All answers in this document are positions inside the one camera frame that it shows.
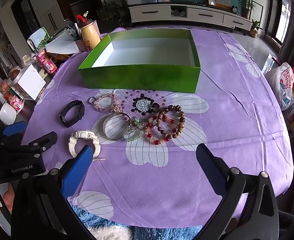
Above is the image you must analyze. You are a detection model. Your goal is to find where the pink bead bracelet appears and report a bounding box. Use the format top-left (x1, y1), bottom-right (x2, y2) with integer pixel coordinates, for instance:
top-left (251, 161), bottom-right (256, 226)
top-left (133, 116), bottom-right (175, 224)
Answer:
top-left (88, 93), bottom-right (124, 113)

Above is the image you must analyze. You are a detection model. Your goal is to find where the large brown bead bracelet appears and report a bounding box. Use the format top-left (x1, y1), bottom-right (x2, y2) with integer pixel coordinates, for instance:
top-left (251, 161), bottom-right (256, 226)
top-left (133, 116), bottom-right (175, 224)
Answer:
top-left (166, 104), bottom-right (186, 138)

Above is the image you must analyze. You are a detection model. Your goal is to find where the bushy potted plant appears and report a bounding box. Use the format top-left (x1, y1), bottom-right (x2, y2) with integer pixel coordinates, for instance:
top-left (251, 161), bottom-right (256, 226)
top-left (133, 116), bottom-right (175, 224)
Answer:
top-left (97, 1), bottom-right (125, 28)

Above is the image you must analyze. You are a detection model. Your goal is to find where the small potted plant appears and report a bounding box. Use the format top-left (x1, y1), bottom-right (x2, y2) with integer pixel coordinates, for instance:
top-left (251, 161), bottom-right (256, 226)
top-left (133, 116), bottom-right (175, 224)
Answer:
top-left (249, 20), bottom-right (264, 38)

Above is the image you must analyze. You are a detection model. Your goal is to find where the silver bangle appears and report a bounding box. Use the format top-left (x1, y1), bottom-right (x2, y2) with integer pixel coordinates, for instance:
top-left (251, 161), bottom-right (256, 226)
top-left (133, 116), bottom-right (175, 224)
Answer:
top-left (102, 112), bottom-right (132, 140)

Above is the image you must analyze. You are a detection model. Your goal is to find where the pink can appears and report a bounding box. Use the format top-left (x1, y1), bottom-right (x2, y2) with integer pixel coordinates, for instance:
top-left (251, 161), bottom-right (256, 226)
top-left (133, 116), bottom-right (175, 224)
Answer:
top-left (43, 58), bottom-right (57, 74)
top-left (35, 50), bottom-right (49, 65)

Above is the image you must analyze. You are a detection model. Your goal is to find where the white cardboard box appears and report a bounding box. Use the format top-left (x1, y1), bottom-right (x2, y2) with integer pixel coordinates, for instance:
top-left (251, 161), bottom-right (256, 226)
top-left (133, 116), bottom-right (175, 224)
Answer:
top-left (17, 64), bottom-right (47, 101)

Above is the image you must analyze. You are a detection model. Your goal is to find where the green white packet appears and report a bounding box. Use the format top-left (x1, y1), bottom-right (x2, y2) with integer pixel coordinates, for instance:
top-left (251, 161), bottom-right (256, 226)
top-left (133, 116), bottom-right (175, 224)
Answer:
top-left (28, 27), bottom-right (51, 52)

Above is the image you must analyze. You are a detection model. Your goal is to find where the white television cabinet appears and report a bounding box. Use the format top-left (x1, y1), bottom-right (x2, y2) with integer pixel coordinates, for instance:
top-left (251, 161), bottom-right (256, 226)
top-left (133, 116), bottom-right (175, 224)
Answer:
top-left (128, 3), bottom-right (253, 32)

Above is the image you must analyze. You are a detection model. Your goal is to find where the blue fluffy blanket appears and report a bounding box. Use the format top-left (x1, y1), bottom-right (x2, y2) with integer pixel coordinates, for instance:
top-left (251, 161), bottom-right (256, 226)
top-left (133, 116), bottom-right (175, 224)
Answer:
top-left (69, 204), bottom-right (205, 240)

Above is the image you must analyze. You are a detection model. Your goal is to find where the silver foil bag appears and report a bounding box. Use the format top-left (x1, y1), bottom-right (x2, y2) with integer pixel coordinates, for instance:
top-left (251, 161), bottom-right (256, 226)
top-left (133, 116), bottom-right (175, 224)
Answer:
top-left (262, 54), bottom-right (279, 75)

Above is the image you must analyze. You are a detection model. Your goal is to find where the purple floral cloth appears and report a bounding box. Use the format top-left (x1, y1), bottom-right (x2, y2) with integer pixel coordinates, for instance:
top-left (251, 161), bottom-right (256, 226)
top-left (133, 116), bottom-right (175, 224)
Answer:
top-left (20, 26), bottom-right (294, 230)

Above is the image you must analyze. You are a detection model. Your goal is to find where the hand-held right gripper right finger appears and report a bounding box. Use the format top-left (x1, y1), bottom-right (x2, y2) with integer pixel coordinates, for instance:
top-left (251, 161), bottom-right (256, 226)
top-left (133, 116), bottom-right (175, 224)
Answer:
top-left (196, 144), bottom-right (279, 240)

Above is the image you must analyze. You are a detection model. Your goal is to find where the white paper sheet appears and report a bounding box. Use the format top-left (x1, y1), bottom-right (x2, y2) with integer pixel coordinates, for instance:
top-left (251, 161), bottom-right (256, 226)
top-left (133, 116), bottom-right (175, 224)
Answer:
top-left (45, 31), bottom-right (79, 55)

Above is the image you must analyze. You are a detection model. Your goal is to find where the black wristband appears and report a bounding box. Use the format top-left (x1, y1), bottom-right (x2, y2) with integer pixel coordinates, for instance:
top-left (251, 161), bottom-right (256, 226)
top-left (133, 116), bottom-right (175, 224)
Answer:
top-left (59, 100), bottom-right (85, 128)

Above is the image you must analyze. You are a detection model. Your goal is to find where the yellow cartoon cup with pens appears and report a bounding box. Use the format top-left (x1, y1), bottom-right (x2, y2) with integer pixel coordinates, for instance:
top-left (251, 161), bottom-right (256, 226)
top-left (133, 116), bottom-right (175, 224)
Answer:
top-left (76, 11), bottom-right (101, 51)

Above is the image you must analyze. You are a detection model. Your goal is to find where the tall potted plant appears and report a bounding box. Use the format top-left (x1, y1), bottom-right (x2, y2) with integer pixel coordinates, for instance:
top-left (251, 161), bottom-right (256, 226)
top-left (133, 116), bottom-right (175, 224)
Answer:
top-left (238, 0), bottom-right (257, 19)

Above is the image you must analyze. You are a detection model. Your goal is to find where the red bead bracelet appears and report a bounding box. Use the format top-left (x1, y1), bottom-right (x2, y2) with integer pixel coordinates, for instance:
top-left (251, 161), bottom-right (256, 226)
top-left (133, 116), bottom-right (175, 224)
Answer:
top-left (146, 114), bottom-right (176, 146)

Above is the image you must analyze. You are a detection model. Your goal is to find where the white yellow flat box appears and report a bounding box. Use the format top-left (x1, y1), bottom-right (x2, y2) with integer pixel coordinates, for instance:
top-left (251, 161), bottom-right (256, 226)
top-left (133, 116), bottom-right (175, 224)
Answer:
top-left (214, 0), bottom-right (232, 8)

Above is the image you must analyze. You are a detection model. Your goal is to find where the white wristwatch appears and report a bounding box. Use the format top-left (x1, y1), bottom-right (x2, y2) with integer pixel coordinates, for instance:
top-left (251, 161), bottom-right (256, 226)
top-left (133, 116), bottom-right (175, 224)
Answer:
top-left (69, 129), bottom-right (106, 162)

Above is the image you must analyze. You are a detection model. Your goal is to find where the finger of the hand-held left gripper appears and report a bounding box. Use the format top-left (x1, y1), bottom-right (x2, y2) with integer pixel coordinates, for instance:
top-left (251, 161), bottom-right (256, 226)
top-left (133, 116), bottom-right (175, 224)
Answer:
top-left (0, 121), bottom-right (27, 145)
top-left (22, 131), bottom-right (58, 159)

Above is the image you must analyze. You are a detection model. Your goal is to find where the white plastic bag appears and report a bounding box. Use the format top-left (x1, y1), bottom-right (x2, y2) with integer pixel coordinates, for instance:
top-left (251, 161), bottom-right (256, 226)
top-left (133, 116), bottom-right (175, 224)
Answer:
top-left (268, 62), bottom-right (294, 111)

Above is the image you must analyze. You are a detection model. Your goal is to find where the pale green jade bracelet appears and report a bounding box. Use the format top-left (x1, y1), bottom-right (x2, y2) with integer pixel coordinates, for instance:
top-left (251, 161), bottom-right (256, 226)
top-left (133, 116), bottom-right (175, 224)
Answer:
top-left (124, 119), bottom-right (146, 142)

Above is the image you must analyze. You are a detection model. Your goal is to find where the green cardboard box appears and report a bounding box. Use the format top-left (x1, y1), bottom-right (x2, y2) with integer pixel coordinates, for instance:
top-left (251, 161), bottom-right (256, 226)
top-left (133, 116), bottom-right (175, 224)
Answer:
top-left (77, 29), bottom-right (201, 93)

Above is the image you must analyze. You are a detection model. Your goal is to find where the window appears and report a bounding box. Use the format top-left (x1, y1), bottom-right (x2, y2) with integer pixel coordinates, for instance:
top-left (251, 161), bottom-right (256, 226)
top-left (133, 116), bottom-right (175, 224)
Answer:
top-left (275, 0), bottom-right (293, 45)

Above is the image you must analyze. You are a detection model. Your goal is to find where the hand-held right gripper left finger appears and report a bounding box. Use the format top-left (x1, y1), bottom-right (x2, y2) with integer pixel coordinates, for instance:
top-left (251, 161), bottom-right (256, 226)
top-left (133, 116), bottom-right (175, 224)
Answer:
top-left (10, 145), bottom-right (97, 240)

